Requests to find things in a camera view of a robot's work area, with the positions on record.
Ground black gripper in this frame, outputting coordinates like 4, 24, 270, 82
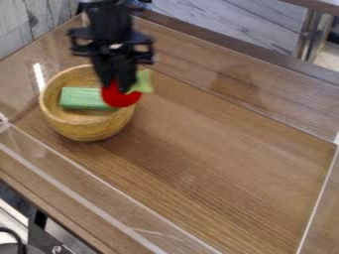
68, 2, 154, 93

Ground red strawberry toy green leaves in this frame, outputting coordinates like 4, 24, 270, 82
100, 69, 153, 108

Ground green rectangular block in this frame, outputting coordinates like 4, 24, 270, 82
60, 86, 117, 111

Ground wooden bowl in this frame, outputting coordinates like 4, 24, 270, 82
38, 64, 136, 142

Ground metal table leg background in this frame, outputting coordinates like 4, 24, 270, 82
294, 10, 333, 63

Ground clear acrylic front barrier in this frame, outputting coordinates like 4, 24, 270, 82
0, 114, 221, 254

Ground black table frame bracket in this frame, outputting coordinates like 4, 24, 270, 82
28, 210, 74, 254

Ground black cable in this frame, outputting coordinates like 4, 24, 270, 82
0, 226, 28, 254

